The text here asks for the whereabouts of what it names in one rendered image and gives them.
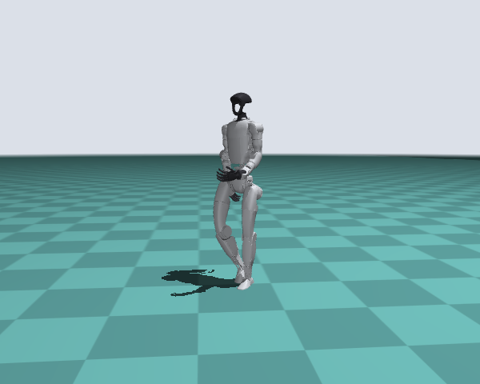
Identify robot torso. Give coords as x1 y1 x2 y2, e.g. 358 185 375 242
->
227 117 254 194

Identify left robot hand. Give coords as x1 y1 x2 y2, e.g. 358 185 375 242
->
217 166 246 182

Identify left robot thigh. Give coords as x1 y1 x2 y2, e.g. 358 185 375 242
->
242 182 262 241

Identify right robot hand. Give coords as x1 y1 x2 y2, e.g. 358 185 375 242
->
230 193 241 202

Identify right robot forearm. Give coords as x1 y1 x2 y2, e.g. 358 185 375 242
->
221 159 231 172

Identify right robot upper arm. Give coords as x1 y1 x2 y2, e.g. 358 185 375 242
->
219 124 230 161

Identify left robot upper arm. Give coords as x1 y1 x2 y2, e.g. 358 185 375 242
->
248 122 263 159

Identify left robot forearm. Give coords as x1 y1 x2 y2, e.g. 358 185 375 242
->
241 152 262 180

